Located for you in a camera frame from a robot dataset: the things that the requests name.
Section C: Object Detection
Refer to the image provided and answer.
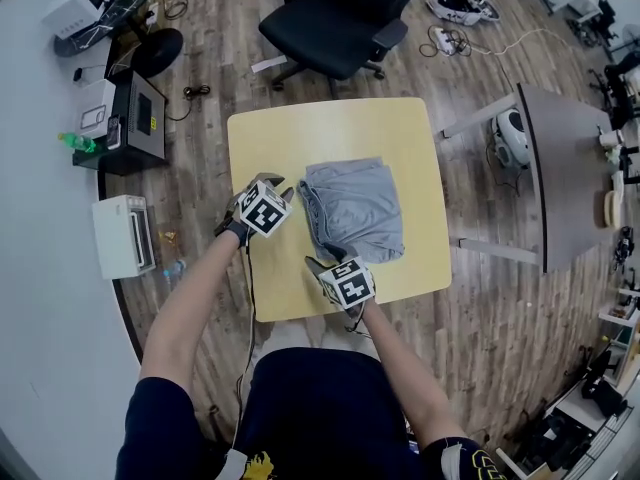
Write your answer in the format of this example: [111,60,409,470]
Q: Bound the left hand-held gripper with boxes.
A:
[227,171,297,240]

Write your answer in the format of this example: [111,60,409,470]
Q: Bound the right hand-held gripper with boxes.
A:
[304,241,377,322]

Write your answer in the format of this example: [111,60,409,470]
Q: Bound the grey shorts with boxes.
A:
[298,156,406,264]

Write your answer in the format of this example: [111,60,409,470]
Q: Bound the person's left forearm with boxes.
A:
[139,230,241,394]

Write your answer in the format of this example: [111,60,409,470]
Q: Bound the person's right forearm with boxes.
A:
[359,302,469,449]

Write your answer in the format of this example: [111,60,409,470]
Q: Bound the yellow square table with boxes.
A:
[227,97,453,323]

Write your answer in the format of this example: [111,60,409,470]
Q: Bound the black wristwatch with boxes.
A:
[214,217,247,243]

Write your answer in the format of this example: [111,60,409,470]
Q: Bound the person's beige trousers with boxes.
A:
[252,317,381,364]

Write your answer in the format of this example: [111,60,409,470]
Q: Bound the white paper strip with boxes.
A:
[250,56,287,74]

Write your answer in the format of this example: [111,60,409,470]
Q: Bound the person's navy shirt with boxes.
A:
[115,346,506,480]

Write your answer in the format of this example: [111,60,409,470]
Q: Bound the black box appliance with screen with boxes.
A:
[112,70,169,162]

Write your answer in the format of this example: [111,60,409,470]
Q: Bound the black office chair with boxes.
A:
[258,0,451,92]

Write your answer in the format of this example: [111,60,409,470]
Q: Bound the white toaster oven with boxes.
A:
[91,194,157,280]

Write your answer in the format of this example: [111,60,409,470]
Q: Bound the grey remote control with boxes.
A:
[106,114,124,150]

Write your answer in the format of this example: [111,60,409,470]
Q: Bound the black round table base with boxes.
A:
[133,27,185,79]

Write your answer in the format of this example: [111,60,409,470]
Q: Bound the white cardboard box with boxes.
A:
[74,78,117,137]

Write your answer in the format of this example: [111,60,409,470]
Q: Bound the green plastic bottle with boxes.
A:
[57,131,97,154]

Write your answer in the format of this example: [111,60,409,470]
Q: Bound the white power strip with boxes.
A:
[432,26,459,55]

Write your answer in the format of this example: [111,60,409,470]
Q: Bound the white rounded device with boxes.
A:
[490,107,532,169]

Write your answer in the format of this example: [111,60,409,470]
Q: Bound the black marble round table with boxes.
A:
[53,0,171,58]

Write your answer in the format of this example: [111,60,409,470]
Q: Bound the white and black bag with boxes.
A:
[425,0,501,27]

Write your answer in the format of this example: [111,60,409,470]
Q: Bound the dark grey desk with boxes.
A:
[442,82,640,274]

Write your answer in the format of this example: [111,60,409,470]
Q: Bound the white microwave oven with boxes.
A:
[41,0,121,40]

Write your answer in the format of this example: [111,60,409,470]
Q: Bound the beige stacked rolls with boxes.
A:
[602,190,624,229]

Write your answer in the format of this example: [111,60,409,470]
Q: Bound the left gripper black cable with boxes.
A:
[232,235,259,449]

